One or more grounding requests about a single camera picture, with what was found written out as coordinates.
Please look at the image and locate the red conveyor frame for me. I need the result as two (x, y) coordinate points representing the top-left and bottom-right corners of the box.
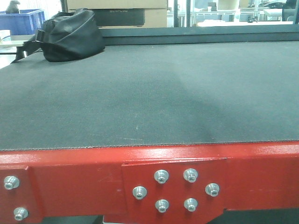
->
(0, 141), (299, 224)

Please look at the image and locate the cardboard box with black label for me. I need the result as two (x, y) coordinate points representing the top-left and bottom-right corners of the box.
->
(66, 0), (168, 28)

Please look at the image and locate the dark grey conveyor belt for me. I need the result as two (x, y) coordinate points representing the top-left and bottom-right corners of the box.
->
(0, 41), (299, 151)

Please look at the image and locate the blue crate in background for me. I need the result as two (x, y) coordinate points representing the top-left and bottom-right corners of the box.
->
(0, 9), (45, 35)

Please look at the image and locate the black fabric bag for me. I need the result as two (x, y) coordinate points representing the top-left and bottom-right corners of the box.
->
(13, 8), (105, 63)

